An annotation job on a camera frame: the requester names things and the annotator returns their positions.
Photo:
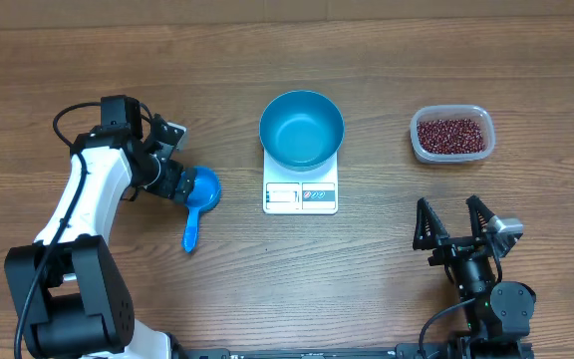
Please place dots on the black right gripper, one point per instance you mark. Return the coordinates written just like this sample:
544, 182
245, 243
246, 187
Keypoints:
451, 246

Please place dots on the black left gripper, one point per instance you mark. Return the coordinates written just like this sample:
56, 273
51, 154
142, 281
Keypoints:
167, 186

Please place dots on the blue plastic measuring scoop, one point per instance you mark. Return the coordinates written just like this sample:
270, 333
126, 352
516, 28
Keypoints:
205, 197

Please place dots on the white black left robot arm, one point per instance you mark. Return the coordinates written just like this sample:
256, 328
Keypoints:
70, 298

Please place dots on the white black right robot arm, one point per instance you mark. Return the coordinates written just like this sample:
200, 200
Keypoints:
497, 312

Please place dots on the teal metal bowl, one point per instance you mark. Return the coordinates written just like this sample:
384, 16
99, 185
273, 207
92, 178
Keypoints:
301, 130

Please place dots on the white digital kitchen scale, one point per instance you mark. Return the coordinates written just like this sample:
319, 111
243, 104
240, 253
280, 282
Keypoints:
291, 192

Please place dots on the red adzuki beans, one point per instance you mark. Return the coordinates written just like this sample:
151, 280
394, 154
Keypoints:
451, 137

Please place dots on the clear plastic container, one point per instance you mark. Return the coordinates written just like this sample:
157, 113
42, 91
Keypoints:
452, 112

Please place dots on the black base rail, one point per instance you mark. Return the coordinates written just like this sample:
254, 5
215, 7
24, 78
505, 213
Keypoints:
400, 351

